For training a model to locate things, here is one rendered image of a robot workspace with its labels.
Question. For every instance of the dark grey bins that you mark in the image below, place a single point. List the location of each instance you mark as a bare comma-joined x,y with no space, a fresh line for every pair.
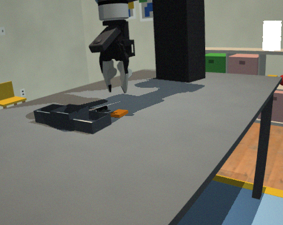
73,117

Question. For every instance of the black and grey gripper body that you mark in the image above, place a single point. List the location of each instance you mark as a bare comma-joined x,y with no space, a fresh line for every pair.
114,50

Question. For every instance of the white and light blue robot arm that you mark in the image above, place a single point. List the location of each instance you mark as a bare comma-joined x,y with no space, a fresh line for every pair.
109,10

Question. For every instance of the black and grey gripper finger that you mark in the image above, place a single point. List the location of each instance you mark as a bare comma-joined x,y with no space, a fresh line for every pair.
125,72
108,70

